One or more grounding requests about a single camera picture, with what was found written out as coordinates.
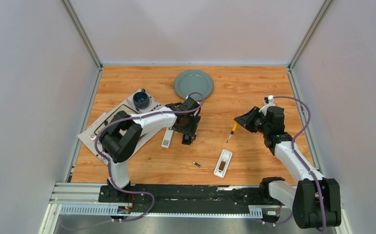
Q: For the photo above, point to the grey-green round plate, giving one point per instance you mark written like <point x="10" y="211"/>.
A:
<point x="190" y="81"/>

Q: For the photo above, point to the dark blue cup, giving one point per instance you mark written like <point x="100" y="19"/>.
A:
<point x="141" y="99"/>

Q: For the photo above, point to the white remote with QR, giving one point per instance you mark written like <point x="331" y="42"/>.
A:
<point x="167" y="138"/>

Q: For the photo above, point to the yellow handled screwdriver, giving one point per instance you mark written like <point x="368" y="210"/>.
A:
<point x="234" y="128"/>

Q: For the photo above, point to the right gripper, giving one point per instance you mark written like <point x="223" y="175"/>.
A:
<point x="246" y="120"/>

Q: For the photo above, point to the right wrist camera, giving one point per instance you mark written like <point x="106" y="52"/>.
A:
<point x="268" y="102"/>

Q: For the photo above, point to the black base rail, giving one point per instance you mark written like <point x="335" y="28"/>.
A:
<point x="188" y="199"/>

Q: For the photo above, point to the metal fork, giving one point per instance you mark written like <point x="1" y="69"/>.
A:
<point x="93" y="137"/>

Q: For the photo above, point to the floral square plate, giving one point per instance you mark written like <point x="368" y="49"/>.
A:
<point x="109" y="116"/>

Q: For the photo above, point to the white remote with batteries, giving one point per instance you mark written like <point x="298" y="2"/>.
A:
<point x="223" y="163"/>

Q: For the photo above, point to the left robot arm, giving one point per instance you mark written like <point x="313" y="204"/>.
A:
<point x="118" y="140"/>

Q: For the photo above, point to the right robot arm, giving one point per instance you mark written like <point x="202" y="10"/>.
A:
<point x="315" y="201"/>

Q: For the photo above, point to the black remote control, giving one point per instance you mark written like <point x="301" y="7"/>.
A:
<point x="186" y="139"/>

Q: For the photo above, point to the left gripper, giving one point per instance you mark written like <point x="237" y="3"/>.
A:
<point x="191" y="130"/>

